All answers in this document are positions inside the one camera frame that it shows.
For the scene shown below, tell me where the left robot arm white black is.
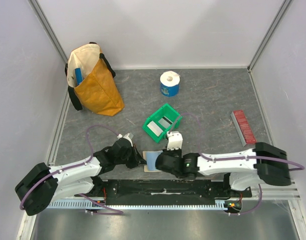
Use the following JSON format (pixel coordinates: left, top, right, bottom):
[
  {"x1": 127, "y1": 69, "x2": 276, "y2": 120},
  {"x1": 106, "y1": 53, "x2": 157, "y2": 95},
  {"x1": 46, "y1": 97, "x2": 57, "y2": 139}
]
[{"x1": 15, "y1": 137, "x2": 146, "y2": 216}]

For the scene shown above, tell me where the toilet paper roll blue wrap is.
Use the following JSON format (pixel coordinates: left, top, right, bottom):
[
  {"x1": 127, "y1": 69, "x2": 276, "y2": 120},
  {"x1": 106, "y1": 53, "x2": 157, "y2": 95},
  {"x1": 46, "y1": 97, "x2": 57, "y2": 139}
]
[{"x1": 160, "y1": 70, "x2": 180, "y2": 98}]

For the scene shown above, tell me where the white slotted cable duct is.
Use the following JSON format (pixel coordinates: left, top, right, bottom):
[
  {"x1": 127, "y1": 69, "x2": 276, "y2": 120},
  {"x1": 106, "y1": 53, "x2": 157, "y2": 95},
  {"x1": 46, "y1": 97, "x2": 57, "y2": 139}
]
[{"x1": 47, "y1": 198, "x2": 228, "y2": 211}]

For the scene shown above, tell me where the green plastic bin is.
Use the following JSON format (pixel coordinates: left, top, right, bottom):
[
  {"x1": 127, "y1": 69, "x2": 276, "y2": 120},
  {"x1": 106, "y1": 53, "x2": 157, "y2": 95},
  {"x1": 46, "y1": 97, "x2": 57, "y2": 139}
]
[{"x1": 142, "y1": 103, "x2": 182, "y2": 143}]

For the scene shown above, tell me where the orange tote bag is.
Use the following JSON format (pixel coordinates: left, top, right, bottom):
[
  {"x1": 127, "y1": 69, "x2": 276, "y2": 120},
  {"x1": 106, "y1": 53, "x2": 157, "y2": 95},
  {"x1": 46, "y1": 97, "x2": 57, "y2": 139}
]
[{"x1": 64, "y1": 42, "x2": 125, "y2": 117}]

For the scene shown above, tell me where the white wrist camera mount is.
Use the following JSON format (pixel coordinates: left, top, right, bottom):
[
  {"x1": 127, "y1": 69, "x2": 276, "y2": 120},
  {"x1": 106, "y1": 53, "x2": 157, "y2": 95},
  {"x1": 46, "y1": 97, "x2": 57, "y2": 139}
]
[
  {"x1": 117, "y1": 133, "x2": 133, "y2": 146},
  {"x1": 166, "y1": 131, "x2": 183, "y2": 151}
]

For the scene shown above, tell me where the white card in bin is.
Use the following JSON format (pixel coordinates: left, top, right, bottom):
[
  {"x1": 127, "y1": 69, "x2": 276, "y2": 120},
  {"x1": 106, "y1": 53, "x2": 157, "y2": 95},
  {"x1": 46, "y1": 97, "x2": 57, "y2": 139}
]
[{"x1": 147, "y1": 121, "x2": 163, "y2": 137}]

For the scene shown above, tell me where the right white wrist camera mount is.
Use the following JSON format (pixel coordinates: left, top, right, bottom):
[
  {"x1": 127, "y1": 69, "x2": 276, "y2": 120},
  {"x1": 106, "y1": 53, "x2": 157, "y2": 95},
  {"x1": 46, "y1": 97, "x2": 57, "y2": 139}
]
[{"x1": 166, "y1": 131, "x2": 183, "y2": 151}]

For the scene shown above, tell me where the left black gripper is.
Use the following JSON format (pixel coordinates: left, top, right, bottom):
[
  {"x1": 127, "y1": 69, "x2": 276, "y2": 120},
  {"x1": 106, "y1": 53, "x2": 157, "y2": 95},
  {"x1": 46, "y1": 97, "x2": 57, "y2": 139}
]
[{"x1": 115, "y1": 143, "x2": 147, "y2": 169}]

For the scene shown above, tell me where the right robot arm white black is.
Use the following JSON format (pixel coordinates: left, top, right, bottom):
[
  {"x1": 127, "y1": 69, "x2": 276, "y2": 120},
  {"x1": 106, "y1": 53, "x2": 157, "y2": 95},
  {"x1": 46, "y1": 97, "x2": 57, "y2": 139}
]
[{"x1": 155, "y1": 142, "x2": 292, "y2": 197}]

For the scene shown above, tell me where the card with magnetic stripe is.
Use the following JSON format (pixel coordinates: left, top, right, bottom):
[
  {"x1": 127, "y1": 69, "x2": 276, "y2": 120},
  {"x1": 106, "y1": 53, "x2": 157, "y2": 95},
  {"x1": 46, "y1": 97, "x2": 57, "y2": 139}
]
[{"x1": 158, "y1": 116, "x2": 173, "y2": 129}]

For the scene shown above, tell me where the blue item in bag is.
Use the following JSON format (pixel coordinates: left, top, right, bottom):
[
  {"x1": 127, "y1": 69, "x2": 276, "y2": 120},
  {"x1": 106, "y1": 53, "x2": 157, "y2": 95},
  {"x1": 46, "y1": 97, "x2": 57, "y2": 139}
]
[{"x1": 74, "y1": 67, "x2": 83, "y2": 85}]

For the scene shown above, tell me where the red and grey box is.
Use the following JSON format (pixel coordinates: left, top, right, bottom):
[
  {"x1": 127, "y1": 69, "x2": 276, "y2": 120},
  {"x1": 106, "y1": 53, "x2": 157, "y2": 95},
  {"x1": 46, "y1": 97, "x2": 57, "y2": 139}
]
[{"x1": 231, "y1": 110, "x2": 257, "y2": 147}]

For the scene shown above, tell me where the beige leather card holder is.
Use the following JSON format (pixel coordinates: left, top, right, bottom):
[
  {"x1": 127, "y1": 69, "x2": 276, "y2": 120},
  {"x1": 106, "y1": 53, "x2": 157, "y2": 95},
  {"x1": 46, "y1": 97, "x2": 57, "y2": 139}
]
[{"x1": 142, "y1": 150, "x2": 163, "y2": 173}]

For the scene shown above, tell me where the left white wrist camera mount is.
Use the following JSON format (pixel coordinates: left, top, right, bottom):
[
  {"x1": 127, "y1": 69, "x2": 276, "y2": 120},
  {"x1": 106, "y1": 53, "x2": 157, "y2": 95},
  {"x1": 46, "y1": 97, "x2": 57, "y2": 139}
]
[{"x1": 117, "y1": 133, "x2": 133, "y2": 146}]

